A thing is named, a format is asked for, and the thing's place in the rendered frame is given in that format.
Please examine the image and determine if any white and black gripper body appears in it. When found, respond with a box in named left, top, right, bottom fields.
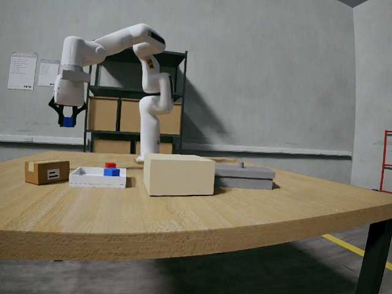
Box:
left=53, top=74, right=85, bottom=107

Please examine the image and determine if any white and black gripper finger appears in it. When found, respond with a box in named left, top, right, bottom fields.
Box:
left=71, top=101, right=87, bottom=127
left=48, top=95, right=64, bottom=127

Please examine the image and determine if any red block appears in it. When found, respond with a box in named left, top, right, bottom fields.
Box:
left=105, top=162, right=116, bottom=168

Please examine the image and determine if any brown cardboard box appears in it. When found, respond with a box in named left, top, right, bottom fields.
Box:
left=24, top=159, right=70, bottom=186

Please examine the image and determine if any light wooden cabinet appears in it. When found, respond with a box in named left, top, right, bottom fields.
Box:
left=143, top=153, right=216, bottom=196

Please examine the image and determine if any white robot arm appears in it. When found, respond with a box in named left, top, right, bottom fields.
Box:
left=60, top=23, right=174, bottom=160

